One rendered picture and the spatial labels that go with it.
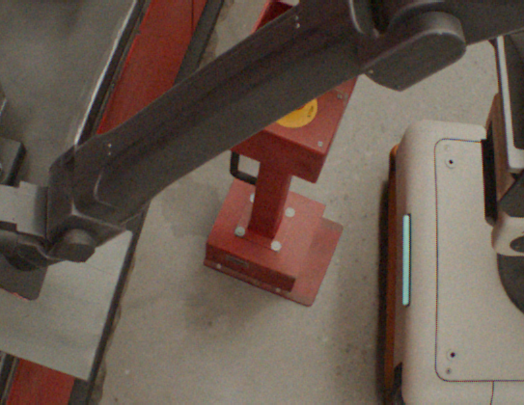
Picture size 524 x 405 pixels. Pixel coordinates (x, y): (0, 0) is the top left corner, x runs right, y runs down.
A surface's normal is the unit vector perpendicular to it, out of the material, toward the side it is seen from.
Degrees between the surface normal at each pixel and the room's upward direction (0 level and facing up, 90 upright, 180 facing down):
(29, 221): 30
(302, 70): 82
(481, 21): 83
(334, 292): 0
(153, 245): 0
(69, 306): 0
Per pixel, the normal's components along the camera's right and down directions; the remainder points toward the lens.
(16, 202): 0.47, -0.42
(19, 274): 0.53, -0.16
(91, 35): 0.07, -0.33
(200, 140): 0.02, 0.88
